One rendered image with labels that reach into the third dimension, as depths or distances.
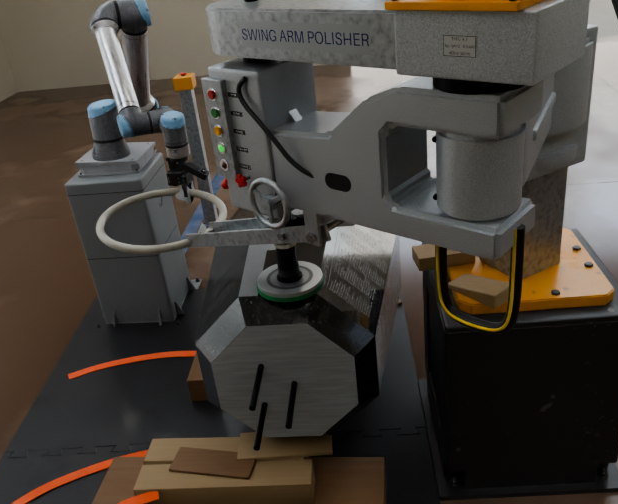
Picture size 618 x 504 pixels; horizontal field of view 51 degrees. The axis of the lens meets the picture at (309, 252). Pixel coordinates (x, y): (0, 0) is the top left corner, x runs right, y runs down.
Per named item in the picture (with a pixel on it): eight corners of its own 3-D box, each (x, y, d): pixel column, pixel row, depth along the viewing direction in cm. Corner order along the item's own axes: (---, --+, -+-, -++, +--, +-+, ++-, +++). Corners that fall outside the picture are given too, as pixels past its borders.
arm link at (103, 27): (82, -4, 273) (121, 128, 250) (112, -6, 277) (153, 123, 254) (85, 17, 283) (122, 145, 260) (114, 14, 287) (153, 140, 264)
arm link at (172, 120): (180, 108, 256) (186, 115, 248) (185, 138, 262) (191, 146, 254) (156, 112, 253) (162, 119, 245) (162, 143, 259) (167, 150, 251)
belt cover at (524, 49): (584, 72, 136) (592, -13, 128) (532, 106, 120) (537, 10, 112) (258, 50, 195) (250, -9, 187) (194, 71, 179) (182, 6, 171)
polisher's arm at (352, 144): (533, 266, 161) (547, 65, 138) (489, 311, 146) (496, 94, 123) (309, 208, 206) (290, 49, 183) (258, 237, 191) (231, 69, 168)
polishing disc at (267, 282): (336, 274, 211) (335, 271, 211) (291, 305, 198) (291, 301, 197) (288, 258, 224) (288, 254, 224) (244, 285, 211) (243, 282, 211)
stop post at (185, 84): (229, 221, 468) (201, 69, 417) (225, 234, 451) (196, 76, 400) (201, 224, 470) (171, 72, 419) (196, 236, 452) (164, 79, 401)
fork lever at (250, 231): (362, 219, 192) (358, 204, 190) (321, 246, 179) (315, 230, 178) (222, 230, 241) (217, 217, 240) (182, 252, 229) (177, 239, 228)
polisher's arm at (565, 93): (482, 104, 223) (484, 28, 211) (591, 106, 208) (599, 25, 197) (417, 188, 166) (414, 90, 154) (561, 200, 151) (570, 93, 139)
